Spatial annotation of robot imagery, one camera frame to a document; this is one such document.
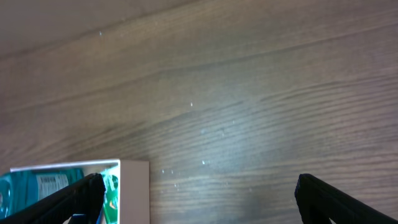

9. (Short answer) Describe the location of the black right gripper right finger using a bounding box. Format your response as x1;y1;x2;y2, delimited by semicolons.
294;174;397;224

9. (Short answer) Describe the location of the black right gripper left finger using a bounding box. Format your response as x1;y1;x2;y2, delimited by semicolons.
1;173;105;224

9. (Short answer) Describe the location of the green Dettol soap bar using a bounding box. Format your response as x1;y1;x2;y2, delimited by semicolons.
101;167;120;224

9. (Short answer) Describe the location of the teal Listerine mouthwash bottle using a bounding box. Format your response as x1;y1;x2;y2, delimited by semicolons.
1;168;84;219

